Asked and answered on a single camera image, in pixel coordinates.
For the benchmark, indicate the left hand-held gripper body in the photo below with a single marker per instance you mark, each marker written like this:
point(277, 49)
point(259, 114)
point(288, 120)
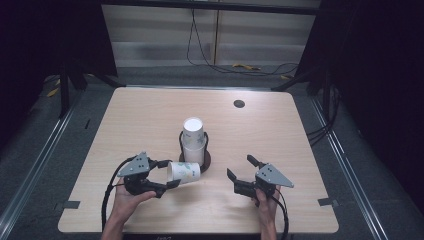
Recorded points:
point(135, 166)

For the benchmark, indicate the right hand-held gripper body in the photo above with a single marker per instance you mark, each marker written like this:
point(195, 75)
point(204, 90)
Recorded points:
point(273, 176)

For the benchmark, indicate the white printed paper cup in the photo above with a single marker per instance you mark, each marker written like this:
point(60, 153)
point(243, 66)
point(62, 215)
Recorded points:
point(193, 133)
point(185, 172)

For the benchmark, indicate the person's right hand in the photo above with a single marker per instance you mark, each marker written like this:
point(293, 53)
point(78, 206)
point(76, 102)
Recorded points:
point(268, 208)

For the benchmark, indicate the person's left hand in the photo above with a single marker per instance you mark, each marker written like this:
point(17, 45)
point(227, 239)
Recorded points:
point(125, 203)

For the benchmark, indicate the grey tape patch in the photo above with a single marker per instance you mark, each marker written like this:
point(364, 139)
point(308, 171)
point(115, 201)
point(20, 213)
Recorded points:
point(327, 202)
point(71, 204)

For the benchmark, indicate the black round table grommet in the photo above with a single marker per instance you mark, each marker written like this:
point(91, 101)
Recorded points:
point(239, 103)

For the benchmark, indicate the small yellow tape strip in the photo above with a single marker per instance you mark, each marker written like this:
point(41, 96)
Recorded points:
point(284, 77)

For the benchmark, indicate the long yellow tape strip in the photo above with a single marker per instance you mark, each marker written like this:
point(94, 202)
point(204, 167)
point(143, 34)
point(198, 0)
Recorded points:
point(246, 66)

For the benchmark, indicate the black metal stand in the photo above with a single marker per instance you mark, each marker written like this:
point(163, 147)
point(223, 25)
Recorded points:
point(64, 93)
point(325, 93)

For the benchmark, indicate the metal floor rail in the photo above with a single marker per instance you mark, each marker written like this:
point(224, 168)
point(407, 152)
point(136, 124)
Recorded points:
point(346, 163)
point(40, 156)

